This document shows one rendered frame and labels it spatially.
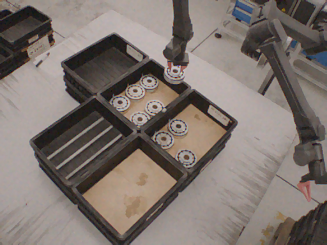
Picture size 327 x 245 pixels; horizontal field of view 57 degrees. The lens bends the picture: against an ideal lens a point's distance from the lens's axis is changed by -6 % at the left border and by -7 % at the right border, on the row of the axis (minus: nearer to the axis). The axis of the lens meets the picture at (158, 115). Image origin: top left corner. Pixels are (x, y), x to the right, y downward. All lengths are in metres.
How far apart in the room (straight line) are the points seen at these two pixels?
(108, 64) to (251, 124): 0.90
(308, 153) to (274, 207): 1.50
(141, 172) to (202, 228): 0.39
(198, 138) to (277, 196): 1.17
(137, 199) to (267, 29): 0.87
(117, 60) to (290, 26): 1.08
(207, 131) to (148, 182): 0.42
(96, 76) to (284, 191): 1.68
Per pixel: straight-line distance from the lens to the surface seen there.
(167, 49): 1.35
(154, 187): 1.44
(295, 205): 2.64
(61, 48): 2.19
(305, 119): 1.11
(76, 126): 1.60
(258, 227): 2.44
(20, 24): 2.82
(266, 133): 1.93
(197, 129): 1.63
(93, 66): 1.86
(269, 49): 1.03
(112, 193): 1.41
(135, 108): 1.66
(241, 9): 3.34
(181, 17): 1.28
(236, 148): 1.79
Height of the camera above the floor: 2.13
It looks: 52 degrees down
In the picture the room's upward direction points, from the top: 11 degrees clockwise
